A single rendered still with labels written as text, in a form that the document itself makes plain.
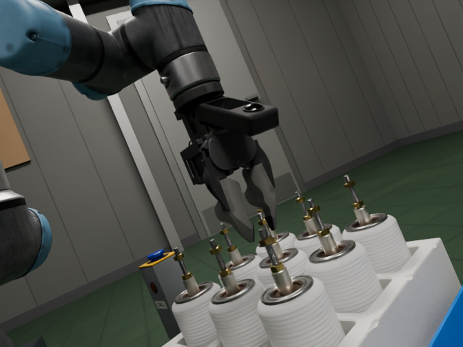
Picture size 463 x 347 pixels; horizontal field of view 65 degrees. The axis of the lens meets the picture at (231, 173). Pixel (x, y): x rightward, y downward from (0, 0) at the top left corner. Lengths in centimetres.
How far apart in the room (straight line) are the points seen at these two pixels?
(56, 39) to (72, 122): 297
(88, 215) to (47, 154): 60
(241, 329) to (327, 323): 14
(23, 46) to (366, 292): 52
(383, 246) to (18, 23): 58
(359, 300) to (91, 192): 288
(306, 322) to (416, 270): 23
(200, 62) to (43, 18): 18
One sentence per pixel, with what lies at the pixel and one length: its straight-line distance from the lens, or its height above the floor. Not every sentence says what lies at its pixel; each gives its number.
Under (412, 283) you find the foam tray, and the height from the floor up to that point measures 17.
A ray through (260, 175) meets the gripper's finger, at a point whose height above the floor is 41.
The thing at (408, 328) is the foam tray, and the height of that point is 13.
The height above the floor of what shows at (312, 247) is 24.
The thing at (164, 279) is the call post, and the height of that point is 27.
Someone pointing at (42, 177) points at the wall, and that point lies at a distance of 335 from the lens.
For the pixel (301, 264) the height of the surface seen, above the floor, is 24.
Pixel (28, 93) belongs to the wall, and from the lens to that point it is 352.
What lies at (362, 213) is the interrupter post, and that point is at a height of 27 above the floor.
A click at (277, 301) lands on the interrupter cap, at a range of 48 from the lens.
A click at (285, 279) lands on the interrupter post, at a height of 27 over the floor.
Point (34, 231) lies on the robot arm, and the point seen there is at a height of 47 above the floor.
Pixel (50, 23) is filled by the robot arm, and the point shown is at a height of 64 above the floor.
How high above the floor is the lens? 42
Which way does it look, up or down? level
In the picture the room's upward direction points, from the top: 23 degrees counter-clockwise
